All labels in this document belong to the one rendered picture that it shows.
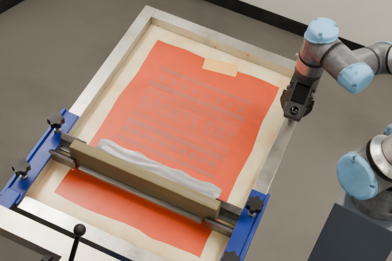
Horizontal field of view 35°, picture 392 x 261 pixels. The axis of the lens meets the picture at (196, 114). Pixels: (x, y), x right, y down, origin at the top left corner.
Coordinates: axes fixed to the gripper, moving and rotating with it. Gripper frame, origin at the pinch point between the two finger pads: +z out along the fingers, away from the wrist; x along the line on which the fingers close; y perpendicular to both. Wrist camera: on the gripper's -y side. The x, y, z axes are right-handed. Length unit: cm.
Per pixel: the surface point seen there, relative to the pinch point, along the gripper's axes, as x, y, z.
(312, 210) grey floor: -24, 75, 163
